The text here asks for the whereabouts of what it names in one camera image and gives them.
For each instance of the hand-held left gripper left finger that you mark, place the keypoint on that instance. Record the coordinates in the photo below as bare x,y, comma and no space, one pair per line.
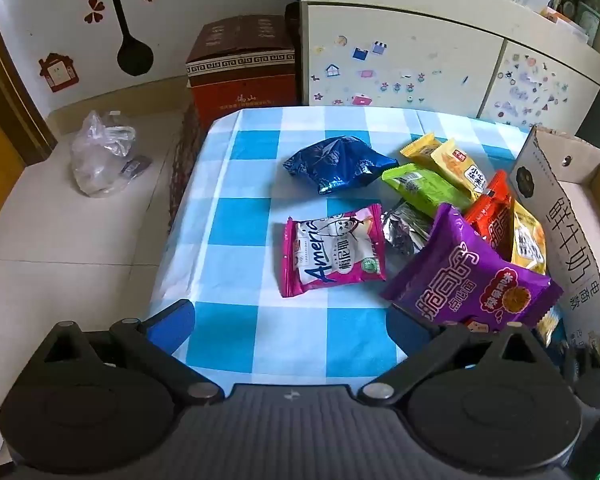
172,327

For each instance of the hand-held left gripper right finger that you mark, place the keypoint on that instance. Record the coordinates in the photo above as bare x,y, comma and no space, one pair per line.
405,329

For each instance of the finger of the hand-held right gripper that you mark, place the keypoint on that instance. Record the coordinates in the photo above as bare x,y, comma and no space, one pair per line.
589,376

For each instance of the purple snack packet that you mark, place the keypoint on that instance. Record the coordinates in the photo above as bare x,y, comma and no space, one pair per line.
460,270

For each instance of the silver foil snack packet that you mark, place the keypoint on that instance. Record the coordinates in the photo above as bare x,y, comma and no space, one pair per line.
405,230

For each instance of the pink white snack packet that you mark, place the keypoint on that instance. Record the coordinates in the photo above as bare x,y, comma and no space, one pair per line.
330,255

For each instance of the white printed cardboard box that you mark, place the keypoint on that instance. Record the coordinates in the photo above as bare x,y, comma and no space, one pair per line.
575,240

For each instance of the green snack packet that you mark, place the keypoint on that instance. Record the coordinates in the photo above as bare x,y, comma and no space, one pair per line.
420,185

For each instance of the orange red snack packet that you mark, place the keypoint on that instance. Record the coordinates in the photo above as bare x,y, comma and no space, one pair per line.
495,210

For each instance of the yellow waffle snack packet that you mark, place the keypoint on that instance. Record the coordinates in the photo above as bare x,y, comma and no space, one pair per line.
457,165
527,240

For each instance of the small plain yellow snack packet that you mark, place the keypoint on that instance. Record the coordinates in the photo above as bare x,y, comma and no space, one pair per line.
419,149

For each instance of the blue foil snack packet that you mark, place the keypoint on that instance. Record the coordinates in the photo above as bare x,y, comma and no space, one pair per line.
335,162

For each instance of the clear plastic bag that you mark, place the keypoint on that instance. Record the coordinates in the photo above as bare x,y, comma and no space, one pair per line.
97,160

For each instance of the brown red cardboard carton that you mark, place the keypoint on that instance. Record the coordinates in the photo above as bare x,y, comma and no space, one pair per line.
240,85

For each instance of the cream cabinet with stickers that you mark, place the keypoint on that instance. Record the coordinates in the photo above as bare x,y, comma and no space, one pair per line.
405,50

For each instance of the green tin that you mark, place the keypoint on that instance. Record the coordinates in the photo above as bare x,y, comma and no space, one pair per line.
588,17

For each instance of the red house wall sticker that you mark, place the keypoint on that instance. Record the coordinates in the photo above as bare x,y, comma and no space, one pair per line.
57,72

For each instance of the black vase wall sticker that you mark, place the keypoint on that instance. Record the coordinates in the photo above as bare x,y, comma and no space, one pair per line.
132,50

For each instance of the brown wooden door frame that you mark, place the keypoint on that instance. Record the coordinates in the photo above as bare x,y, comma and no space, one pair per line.
10,85

